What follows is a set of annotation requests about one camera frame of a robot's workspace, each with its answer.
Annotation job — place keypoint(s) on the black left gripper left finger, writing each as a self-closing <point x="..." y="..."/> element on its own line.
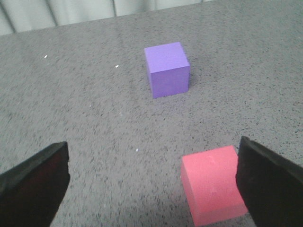
<point x="31" y="192"/>

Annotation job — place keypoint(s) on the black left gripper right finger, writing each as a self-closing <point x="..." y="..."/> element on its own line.
<point x="270" y="185"/>

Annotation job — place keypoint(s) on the pink foam cube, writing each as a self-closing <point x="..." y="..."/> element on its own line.
<point x="209" y="183"/>

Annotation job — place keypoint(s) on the purple foam cube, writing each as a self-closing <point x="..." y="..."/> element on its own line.
<point x="168" y="69"/>

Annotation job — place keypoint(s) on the grey-white curtain backdrop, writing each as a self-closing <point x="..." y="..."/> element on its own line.
<point x="17" y="16"/>

